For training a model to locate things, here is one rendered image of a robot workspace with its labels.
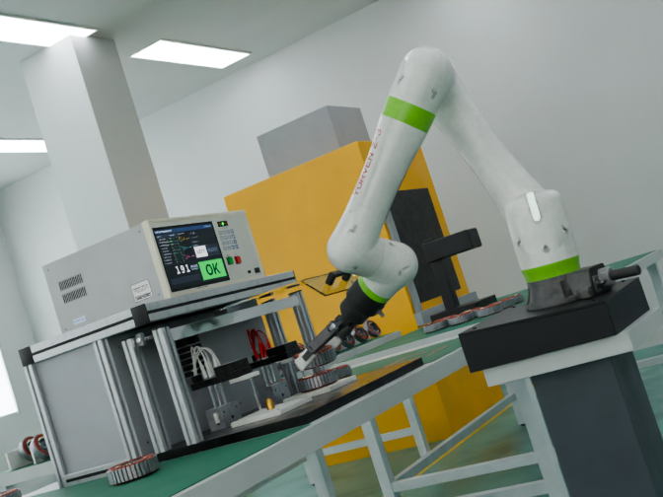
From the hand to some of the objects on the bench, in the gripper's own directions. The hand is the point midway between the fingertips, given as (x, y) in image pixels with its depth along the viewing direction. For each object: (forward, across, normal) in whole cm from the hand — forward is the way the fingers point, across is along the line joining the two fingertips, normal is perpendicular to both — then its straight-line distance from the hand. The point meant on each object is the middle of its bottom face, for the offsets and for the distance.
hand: (315, 355), depth 242 cm
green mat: (+40, +59, +1) cm, 72 cm away
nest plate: (+13, +9, -6) cm, 17 cm away
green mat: (+26, -69, +5) cm, 74 cm away
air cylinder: (+24, -16, +1) cm, 28 cm away
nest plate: (+11, -15, -5) cm, 19 cm away
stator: (+13, +10, -5) cm, 16 cm away
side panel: (+45, -38, +11) cm, 60 cm away
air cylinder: (+26, +8, +1) cm, 27 cm away
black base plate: (+14, -3, -7) cm, 16 cm away
